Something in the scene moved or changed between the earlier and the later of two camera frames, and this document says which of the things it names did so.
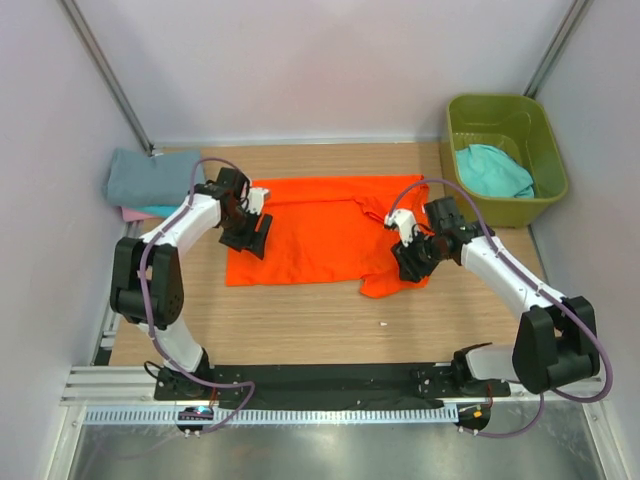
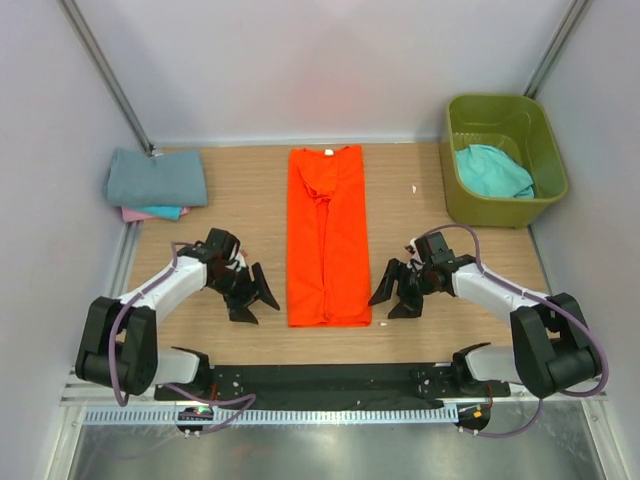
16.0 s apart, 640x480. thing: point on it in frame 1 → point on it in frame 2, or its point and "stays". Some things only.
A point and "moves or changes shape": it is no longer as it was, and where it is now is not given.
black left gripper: [246, 241] → [240, 311]
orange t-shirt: [331, 231] moves or changes shape
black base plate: [321, 384] stays
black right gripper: [410, 270] → [409, 306]
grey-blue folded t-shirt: [136, 180] stays
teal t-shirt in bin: [488, 171] stays
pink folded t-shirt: [134, 215] stays
